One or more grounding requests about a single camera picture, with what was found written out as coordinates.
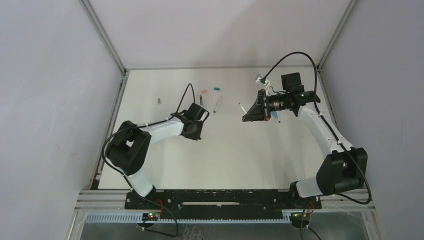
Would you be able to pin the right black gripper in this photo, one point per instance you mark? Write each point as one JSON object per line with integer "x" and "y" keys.
{"x": 262, "y": 106}

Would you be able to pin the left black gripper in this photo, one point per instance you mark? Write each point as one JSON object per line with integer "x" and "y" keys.
{"x": 202, "y": 117}

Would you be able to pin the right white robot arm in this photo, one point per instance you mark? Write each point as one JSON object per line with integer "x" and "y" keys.
{"x": 344, "y": 166}

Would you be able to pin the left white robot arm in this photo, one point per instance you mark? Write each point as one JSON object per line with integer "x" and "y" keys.
{"x": 125, "y": 151}

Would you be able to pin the white pen green end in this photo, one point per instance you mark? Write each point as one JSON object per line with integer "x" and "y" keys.
{"x": 217, "y": 104}

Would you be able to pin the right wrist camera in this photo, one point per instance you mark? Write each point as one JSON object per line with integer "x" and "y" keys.
{"x": 263, "y": 80}

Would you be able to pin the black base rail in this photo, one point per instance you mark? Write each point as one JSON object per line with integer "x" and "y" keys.
{"x": 221, "y": 204}

